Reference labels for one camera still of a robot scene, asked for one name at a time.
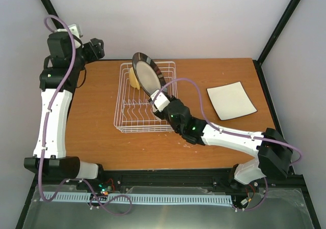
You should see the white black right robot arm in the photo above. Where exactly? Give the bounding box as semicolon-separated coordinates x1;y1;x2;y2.
154;99;293;185

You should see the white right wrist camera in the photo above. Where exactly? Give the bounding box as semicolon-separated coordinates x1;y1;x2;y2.
150;90;170;112

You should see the white square plate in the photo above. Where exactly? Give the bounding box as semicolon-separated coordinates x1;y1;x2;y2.
207;81;257;121

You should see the light blue cable duct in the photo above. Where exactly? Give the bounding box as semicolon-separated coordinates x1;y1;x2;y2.
53;192;232;207

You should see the black right corner post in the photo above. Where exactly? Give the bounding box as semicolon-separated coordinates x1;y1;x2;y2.
257;0;301;66

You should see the small electronics board with leds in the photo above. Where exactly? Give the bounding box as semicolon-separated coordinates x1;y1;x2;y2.
98;178;115;195

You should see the black corner post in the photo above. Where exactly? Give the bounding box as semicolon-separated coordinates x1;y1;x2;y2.
257;0;301;66
32;0;62;23

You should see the black aluminium frame rail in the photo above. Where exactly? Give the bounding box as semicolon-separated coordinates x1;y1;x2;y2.
33;167;306;196

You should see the black left corner post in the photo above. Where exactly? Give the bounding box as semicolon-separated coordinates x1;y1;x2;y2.
32;0;62;23

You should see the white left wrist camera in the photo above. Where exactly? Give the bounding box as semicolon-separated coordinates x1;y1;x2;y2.
55;23;83;38

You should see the yellow ceramic mug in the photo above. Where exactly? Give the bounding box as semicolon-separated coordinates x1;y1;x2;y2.
129;67;141;90

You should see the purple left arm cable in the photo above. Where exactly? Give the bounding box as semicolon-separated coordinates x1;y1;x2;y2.
37;15;133;216

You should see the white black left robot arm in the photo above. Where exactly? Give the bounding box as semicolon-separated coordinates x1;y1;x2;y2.
23;32;106;190

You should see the white wire dish rack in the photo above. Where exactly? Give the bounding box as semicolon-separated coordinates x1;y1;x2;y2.
114;63;173;133

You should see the black rimmed cream plate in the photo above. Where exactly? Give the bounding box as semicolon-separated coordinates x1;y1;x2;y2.
132;52;166;97

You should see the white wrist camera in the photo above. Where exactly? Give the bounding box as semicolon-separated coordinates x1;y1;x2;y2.
150;90;170;112
55;23;83;38

